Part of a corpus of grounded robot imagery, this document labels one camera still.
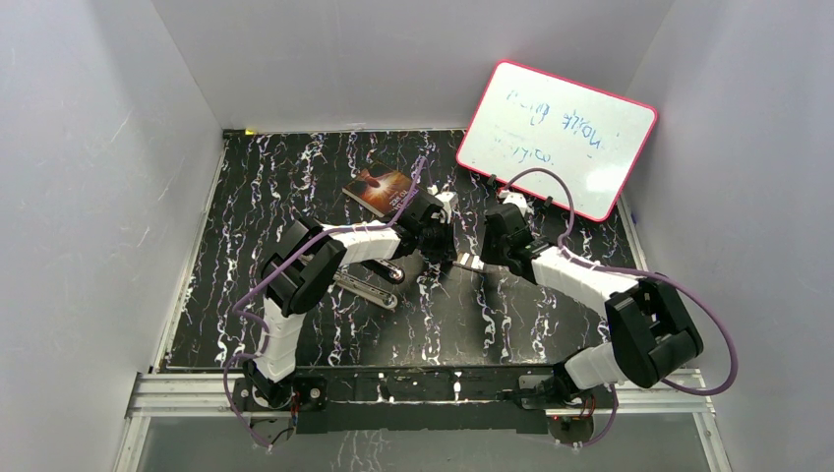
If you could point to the cardboard staple tray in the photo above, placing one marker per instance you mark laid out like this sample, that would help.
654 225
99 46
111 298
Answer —
469 261

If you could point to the dark paperback book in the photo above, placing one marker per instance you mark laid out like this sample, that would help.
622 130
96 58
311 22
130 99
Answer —
378 188

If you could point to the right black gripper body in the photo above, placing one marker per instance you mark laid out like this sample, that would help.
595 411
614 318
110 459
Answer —
493 251

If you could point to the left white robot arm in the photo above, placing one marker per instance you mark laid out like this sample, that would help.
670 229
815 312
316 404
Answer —
298 275

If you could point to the beige stapler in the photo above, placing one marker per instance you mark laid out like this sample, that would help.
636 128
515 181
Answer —
372 294

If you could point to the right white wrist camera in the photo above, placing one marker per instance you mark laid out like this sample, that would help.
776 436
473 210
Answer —
508 197

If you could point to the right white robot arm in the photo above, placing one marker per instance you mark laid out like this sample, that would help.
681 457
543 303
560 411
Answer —
651 333

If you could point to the black stapler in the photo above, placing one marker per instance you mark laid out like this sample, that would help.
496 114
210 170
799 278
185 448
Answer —
386 270

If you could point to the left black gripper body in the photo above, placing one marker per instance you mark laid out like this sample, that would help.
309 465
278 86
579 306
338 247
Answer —
435 242

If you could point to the pink framed whiteboard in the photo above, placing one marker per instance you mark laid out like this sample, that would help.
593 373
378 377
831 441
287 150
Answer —
556 139

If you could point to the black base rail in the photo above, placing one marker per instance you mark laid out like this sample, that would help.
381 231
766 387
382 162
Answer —
440 398

